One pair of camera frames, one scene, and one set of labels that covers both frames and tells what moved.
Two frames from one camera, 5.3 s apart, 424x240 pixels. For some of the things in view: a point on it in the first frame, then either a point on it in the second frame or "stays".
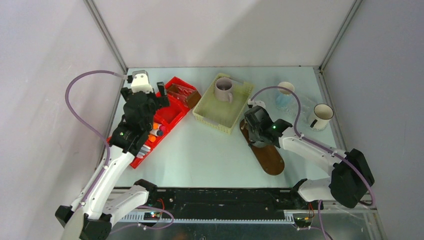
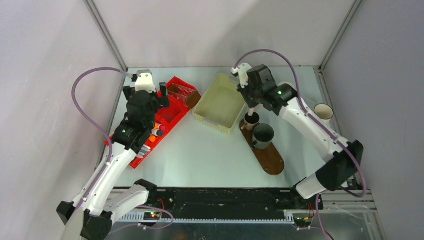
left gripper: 159,101 stays
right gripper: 251,136 → 243,92
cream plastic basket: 223,103 stays
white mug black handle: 322,114 stays
